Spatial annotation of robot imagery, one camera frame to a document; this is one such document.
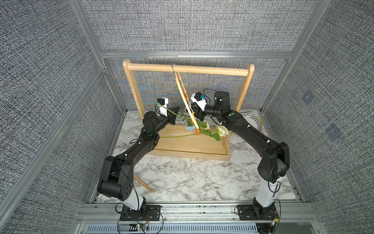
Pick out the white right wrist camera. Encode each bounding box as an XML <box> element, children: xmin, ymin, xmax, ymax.
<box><xmin>191</xmin><ymin>92</ymin><xmax>207</xmax><ymax>111</ymax></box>

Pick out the wooden hanging rack frame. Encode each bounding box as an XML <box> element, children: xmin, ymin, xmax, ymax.
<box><xmin>123</xmin><ymin>59</ymin><xmax>255</xmax><ymax>161</ymax></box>

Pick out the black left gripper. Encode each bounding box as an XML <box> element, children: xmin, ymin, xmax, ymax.
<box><xmin>153</xmin><ymin>107</ymin><xmax>179</xmax><ymax>136</ymax></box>

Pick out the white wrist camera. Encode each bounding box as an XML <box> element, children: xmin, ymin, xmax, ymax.
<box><xmin>191</xmin><ymin>92</ymin><xmax>207</xmax><ymax>111</ymax></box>
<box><xmin>156</xmin><ymin>97</ymin><xmax>168</xmax><ymax>117</ymax></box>

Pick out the peach rose with stem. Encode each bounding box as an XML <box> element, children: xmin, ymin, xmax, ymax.
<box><xmin>156</xmin><ymin>102</ymin><xmax>210</xmax><ymax>131</ymax></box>

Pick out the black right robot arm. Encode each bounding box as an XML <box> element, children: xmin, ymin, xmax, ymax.
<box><xmin>191</xmin><ymin>91</ymin><xmax>290</xmax><ymax>219</ymax></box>

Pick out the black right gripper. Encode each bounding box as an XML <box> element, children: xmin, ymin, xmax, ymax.
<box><xmin>187</xmin><ymin>102</ymin><xmax>225</xmax><ymax>122</ymax></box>

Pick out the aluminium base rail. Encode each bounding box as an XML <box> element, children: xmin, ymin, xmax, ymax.
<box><xmin>73</xmin><ymin>200</ymin><xmax>328</xmax><ymax>234</ymax></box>

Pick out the white patterned plate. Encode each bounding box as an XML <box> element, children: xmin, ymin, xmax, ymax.
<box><xmin>241</xmin><ymin>113</ymin><xmax>262</xmax><ymax>132</ymax></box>

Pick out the green leafy sprig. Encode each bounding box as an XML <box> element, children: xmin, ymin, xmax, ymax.
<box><xmin>179</xmin><ymin>111</ymin><xmax>196</xmax><ymax>131</ymax></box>

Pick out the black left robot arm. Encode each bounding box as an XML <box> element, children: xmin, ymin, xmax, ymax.
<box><xmin>97</xmin><ymin>107</ymin><xmax>180</xmax><ymax>216</ymax></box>

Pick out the yellow plastic clip hanger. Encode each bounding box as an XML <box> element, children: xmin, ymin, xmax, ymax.
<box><xmin>171</xmin><ymin>65</ymin><xmax>200</xmax><ymax>130</ymax></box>

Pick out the wooden handled spatula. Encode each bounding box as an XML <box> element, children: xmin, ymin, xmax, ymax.
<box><xmin>133</xmin><ymin>175</ymin><xmax>154</xmax><ymax>193</ymax></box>

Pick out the white rose with stem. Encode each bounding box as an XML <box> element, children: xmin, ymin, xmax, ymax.
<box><xmin>161</xmin><ymin>126</ymin><xmax>229</xmax><ymax>141</ymax></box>

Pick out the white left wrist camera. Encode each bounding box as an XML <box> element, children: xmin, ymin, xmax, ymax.
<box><xmin>156</xmin><ymin>97</ymin><xmax>168</xmax><ymax>117</ymax></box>

